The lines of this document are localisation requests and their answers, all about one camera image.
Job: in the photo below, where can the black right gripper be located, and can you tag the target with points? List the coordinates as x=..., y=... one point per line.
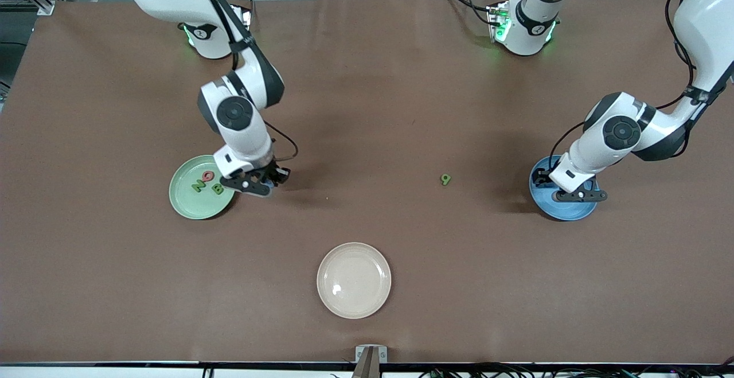
x=274, y=171

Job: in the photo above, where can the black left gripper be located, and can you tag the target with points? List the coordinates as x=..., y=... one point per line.
x=539, y=178

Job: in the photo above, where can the green letter B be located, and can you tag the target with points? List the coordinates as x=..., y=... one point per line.
x=218, y=188

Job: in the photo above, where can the red letter Q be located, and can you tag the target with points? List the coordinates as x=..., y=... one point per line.
x=209, y=176

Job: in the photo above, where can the green letter Z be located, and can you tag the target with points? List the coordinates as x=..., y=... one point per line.
x=198, y=185

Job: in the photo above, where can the green letter q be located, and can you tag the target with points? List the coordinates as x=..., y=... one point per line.
x=445, y=179

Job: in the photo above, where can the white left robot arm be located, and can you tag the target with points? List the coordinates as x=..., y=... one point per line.
x=705, y=22

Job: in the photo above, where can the blue plate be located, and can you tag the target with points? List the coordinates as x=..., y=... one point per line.
x=565, y=209

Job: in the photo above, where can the green plate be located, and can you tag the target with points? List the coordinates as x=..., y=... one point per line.
x=192, y=203

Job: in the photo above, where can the beige plate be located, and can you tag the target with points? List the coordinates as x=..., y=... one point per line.
x=354, y=280

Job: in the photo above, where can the brown table mat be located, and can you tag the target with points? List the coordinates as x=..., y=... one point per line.
x=401, y=80

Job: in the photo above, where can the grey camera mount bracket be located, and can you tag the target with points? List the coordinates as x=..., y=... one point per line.
x=370, y=348

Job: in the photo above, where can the white table rail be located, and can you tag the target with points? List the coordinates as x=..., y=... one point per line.
x=86, y=372

